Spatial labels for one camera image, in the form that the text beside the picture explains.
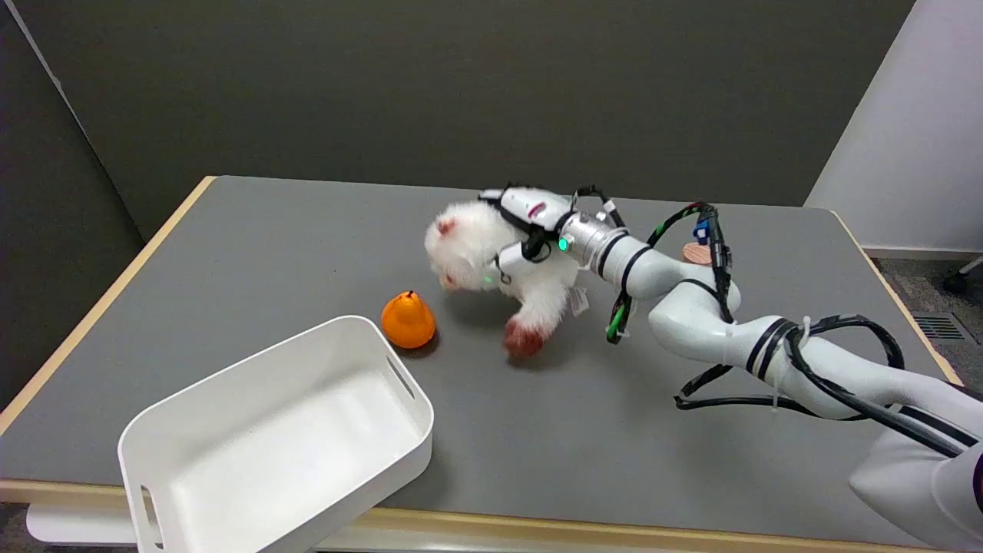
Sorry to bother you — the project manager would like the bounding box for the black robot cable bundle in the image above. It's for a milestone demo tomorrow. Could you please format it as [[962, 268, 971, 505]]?
[[605, 201, 983, 460]]

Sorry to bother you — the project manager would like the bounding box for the white plastic container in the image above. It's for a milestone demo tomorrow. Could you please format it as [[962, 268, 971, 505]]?
[[117, 315, 435, 553]]

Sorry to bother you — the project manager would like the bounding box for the orange toy pear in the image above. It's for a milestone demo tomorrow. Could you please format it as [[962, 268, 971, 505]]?
[[381, 290, 437, 350]]

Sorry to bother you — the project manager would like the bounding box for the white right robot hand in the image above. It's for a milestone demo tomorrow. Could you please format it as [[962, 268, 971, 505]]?
[[478, 184, 591, 286]]

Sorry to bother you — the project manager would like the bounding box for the white plush toy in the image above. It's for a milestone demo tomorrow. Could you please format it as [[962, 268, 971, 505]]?
[[424, 200, 591, 359]]

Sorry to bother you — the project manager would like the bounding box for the grey floor vent grille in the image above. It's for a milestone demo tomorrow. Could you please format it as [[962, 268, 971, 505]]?
[[912, 313, 968, 342]]

